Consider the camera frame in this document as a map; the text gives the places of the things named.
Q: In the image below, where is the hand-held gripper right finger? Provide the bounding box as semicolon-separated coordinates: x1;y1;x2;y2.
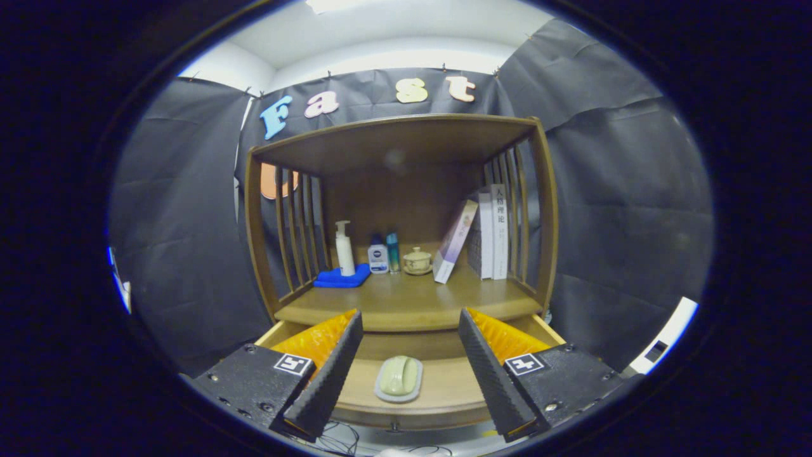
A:
458;307;645;443

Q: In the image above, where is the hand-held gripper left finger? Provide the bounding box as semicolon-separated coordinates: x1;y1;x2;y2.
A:
184;308;364;443

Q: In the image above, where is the wooden drawer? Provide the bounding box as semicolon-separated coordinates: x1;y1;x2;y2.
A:
254;315;567;431

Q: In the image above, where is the green handled scrub sponge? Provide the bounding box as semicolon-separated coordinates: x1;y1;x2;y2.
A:
374;355;424;404

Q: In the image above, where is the wooden countertop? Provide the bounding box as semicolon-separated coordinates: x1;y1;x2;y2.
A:
274;241;543;332

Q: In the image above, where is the wooden cabinet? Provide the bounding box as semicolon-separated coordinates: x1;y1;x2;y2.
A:
244;114;568;432

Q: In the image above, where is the blue folded cloth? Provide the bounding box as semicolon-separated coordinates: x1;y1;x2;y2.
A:
313;263;372;289

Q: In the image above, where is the white pump bottle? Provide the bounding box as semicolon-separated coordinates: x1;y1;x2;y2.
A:
334;220;356;277

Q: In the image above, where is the small white lotion bottle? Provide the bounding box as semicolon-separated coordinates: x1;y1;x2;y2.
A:
368;234;390;275

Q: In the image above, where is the white book black lettering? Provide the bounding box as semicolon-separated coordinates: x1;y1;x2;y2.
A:
492;183;509;281

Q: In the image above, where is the patterned cover book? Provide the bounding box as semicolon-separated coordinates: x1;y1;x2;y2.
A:
468;192;495;280

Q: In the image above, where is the beige ceramic lidded cup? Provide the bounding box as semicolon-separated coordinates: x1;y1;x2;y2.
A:
403;247;433;276

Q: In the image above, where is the purple and white book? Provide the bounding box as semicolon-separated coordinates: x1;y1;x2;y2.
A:
432;199;479;284

